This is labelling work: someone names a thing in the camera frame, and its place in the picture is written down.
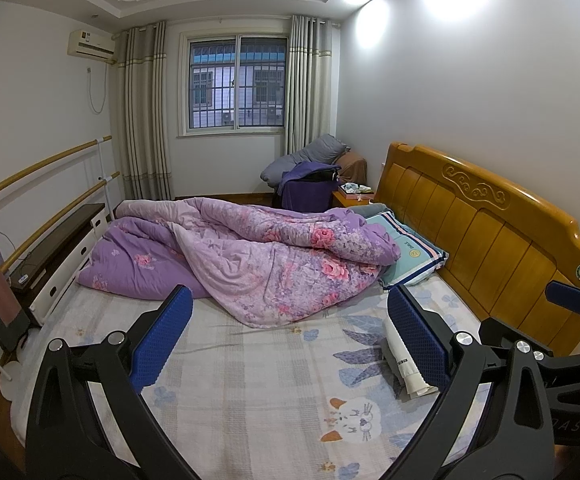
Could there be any blue striped pillow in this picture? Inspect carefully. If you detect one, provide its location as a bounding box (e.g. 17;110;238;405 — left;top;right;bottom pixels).
365;203;450;291

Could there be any white air conditioner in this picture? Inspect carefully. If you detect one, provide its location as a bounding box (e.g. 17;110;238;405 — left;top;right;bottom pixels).
67;30;118;65

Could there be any white textured garment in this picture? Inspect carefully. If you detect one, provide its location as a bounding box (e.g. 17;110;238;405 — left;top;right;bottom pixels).
377;317;441;401

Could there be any wooden headboard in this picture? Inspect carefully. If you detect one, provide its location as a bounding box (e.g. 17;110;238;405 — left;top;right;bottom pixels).
376;141;580;358

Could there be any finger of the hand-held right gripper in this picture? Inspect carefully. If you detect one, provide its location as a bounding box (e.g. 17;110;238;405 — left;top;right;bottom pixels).
479;315;556;358
545;280;580;317

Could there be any purple floral quilt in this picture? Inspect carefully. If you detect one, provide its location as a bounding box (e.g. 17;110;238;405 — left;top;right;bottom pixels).
77;196;403;330

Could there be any dark purple cloth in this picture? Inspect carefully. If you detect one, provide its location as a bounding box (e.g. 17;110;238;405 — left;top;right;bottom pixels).
276;161;343;211

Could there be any white power cable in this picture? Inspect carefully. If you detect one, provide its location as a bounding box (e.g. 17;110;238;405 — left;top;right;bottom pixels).
87;65;108;115

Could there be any barred window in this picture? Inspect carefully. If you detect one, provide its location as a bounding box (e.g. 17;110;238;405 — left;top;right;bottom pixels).
177;30;291;137

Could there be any white round stand base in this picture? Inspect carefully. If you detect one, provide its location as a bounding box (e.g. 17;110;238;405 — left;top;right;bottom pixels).
0;332;38;398

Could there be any grey beige curtain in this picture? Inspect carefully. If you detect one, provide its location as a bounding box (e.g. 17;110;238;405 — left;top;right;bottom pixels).
114;20;175;203
284;14;331;158

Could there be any brown cushion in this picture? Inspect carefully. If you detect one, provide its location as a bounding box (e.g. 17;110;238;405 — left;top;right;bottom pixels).
337;150;368;186

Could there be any wooden nightstand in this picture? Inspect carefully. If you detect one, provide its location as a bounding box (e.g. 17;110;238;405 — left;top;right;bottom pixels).
332;185;377;208

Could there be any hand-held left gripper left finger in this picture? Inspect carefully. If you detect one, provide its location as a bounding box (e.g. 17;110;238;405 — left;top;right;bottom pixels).
24;285;194;480

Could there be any grey cushion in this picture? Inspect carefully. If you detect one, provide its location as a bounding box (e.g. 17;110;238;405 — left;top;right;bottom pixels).
261;134;351;188

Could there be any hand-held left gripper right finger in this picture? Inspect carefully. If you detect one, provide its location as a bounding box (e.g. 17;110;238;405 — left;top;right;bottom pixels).
380;285;556;480

